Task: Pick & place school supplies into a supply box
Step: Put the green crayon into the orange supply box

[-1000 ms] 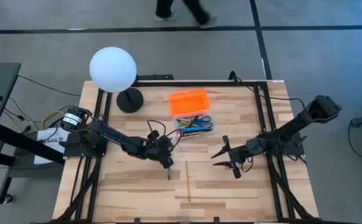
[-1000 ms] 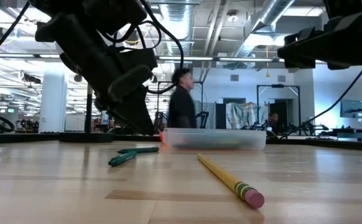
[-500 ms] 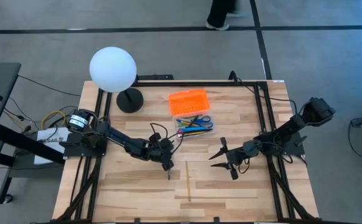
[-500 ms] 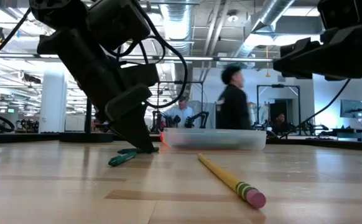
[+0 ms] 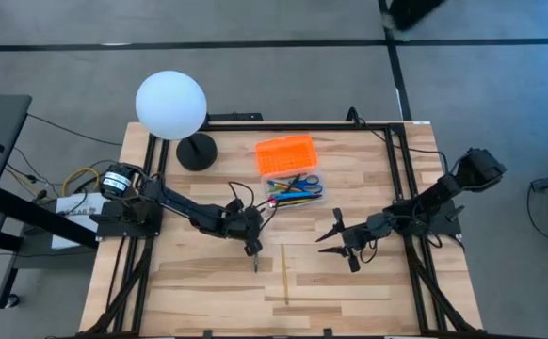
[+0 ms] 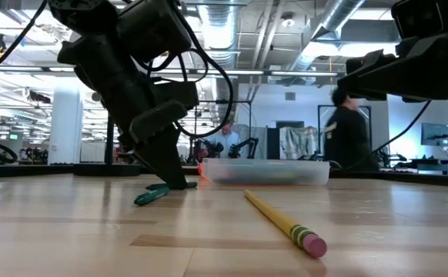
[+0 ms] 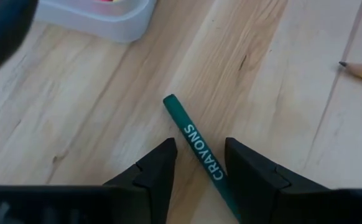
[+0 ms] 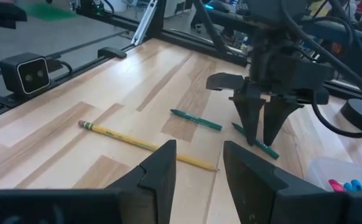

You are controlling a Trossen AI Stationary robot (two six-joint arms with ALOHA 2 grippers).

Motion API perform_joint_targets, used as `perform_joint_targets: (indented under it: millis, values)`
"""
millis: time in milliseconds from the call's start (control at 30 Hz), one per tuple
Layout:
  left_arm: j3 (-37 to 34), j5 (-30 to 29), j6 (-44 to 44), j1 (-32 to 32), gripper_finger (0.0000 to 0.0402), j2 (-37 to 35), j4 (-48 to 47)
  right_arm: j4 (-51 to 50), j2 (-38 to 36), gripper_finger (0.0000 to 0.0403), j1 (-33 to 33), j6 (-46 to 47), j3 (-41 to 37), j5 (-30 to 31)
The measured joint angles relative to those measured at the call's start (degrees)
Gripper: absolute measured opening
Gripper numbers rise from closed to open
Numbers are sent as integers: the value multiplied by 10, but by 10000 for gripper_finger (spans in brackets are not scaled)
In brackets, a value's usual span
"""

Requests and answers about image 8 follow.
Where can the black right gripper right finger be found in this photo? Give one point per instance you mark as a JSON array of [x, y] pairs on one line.
[[277, 202]]

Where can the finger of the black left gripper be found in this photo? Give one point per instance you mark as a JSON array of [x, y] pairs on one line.
[[275, 118], [250, 118]]

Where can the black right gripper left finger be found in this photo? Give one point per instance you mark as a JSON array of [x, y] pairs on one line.
[[146, 202]]

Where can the green crayon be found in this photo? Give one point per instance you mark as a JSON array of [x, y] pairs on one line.
[[269, 151], [196, 119]]

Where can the yellow pencil with pink eraser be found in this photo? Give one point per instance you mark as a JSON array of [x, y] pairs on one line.
[[131, 141]]

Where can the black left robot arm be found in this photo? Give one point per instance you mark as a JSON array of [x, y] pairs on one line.
[[274, 37]]

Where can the clear plastic supply box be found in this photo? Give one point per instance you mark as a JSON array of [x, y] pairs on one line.
[[330, 171]]

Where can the green floor mat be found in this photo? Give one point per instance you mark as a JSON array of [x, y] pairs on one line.
[[47, 12]]

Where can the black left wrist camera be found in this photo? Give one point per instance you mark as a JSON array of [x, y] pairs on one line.
[[224, 81]]

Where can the black table frame rail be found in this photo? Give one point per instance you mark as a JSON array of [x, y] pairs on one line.
[[199, 46], [84, 64]]

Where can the silver aluminium profile post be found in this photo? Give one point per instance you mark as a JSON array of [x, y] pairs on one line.
[[145, 21]]

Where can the black table clamp bracket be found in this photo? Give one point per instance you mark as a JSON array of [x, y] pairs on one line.
[[112, 53]]

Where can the black table-level camera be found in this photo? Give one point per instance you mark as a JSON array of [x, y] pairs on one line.
[[28, 74]]

